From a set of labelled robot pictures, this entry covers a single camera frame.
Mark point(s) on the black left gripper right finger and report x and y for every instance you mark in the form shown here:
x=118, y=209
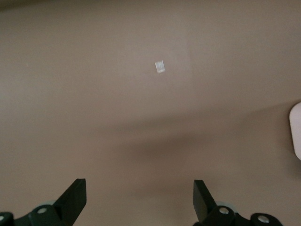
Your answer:
x=204, y=204

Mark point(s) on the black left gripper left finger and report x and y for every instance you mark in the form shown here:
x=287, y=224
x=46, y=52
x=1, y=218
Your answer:
x=68, y=204

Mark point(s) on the white box lid grey clips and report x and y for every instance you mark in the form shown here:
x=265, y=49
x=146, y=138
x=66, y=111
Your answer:
x=296, y=131

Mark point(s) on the small clear tape piece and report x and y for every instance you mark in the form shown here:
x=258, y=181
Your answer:
x=160, y=67

